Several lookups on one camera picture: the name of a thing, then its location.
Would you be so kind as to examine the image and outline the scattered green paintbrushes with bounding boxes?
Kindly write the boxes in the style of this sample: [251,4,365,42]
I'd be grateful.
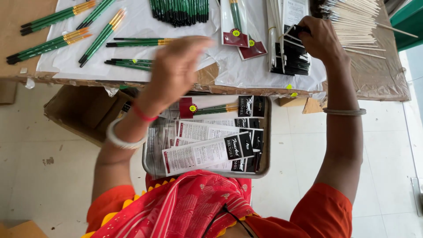
[6,0,177,72]

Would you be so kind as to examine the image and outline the flat cardboard piece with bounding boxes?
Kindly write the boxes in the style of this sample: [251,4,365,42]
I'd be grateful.
[0,220,49,238]

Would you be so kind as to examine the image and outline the pile of wooden brush sticks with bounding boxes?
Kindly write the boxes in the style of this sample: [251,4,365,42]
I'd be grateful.
[311,0,419,60]

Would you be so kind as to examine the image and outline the green crate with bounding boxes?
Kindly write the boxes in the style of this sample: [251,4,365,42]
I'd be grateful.
[389,0,423,52]

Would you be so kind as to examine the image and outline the white bangle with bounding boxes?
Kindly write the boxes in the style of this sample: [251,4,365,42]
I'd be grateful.
[106,117,149,150]

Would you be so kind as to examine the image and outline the torn cardboard scraps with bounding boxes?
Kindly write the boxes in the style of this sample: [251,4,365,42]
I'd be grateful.
[277,97,328,115]

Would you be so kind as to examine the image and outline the person's right hand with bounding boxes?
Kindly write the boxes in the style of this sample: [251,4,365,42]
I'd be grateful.
[295,16,351,69]

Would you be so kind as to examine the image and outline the red orange patterned clothing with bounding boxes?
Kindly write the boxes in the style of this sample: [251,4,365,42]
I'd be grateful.
[80,170,353,238]

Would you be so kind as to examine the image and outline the maroon label brush packet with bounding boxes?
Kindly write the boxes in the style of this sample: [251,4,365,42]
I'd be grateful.
[237,32,268,61]
[220,0,250,48]

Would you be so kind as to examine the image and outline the black cord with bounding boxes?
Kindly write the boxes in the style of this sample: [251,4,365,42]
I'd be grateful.
[201,204,256,238]

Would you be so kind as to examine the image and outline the stack of black white sleeves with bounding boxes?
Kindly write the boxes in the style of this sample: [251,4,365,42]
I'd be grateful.
[266,0,312,76]

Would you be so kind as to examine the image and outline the heap of green paintbrushes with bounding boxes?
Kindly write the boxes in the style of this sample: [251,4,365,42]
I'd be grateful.
[149,0,211,28]

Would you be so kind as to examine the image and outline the white paper sheet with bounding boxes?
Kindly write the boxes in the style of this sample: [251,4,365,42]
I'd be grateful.
[36,0,328,92]

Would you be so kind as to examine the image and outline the brown cardboard box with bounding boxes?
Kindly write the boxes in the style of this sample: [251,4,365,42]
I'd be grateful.
[44,85,134,148]

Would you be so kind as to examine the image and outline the single black packet sleeve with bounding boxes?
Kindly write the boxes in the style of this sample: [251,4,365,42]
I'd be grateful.
[284,24,312,43]

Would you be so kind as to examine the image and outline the small cardboard carton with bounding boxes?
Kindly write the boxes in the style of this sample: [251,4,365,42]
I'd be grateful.
[0,79,18,106]

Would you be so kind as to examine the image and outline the silver bangle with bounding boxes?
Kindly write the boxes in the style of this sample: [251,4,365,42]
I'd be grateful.
[323,107,367,116]

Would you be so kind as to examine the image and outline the red thread bracelet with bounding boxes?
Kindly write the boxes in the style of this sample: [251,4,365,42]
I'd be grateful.
[132,102,160,122]

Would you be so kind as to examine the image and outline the pile of printed brush packets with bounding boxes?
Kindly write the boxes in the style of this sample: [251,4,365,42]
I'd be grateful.
[147,116,265,176]

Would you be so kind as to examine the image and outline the metal tray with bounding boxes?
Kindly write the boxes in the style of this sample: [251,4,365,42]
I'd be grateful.
[142,95,272,179]

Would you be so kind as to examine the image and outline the sealed packet with green brushes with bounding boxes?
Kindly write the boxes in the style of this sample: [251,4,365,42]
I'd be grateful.
[160,95,266,119]

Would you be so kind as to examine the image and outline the person's left hand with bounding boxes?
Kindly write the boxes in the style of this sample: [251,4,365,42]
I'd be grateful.
[145,36,215,111]

